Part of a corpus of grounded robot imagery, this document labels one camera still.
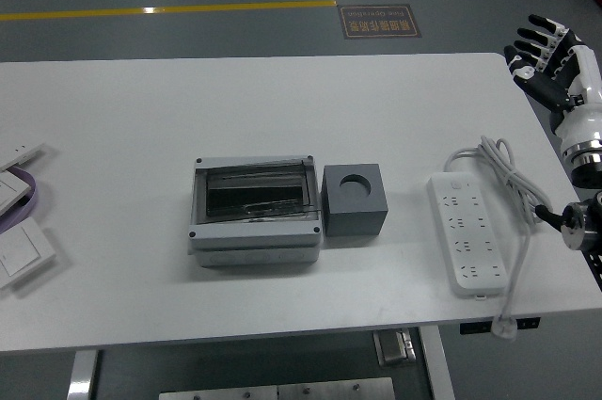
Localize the black table control panel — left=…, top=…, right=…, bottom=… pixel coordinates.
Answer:
left=459, top=316, right=543, bottom=337

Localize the white power cord with plug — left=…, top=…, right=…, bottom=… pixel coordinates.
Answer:
left=444, top=135, right=554, bottom=341

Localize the white power strip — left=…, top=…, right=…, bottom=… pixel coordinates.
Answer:
left=426, top=170, right=512, bottom=300

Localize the grey metal bracket under table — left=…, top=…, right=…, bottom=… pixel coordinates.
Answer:
left=372, top=328, right=418, bottom=368

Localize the white switch panel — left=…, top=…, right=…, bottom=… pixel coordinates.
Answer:
left=0, top=216, right=59, bottom=291
left=0, top=170, right=34, bottom=216
left=0, top=141, right=46, bottom=173

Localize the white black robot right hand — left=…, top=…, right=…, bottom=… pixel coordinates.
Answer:
left=503, top=13, right=602, bottom=156

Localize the white table leg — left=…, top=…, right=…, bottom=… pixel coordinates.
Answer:
left=418, top=326, right=457, bottom=400
left=66, top=350, right=101, bottom=400

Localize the yellow floor line tape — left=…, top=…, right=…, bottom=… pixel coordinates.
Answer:
left=0, top=0, right=339, bottom=23

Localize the grey metal base plate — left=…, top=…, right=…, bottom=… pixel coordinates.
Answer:
left=158, top=376, right=397, bottom=400

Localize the purple strap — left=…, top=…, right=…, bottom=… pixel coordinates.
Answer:
left=0, top=165, right=39, bottom=234

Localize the grey box with clear lid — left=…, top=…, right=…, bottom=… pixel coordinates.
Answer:
left=187, top=153, right=324, bottom=269

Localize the grey cube with round hole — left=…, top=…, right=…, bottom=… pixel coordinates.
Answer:
left=321, top=163, right=389, bottom=238

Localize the brown floor sign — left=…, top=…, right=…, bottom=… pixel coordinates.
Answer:
left=337, top=4, right=423, bottom=40

